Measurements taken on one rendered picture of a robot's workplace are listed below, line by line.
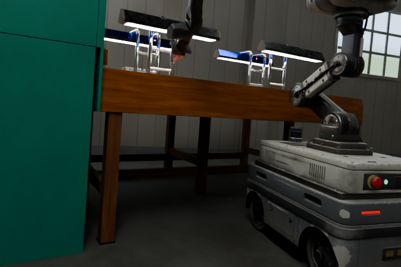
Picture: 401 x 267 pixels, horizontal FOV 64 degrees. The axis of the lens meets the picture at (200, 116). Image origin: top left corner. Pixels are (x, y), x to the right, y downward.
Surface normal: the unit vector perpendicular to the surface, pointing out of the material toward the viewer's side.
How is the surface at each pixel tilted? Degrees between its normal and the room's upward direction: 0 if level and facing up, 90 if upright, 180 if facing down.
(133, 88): 90
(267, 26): 90
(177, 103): 90
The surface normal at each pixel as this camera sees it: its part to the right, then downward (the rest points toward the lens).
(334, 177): -0.94, -0.06
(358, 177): 0.33, 0.06
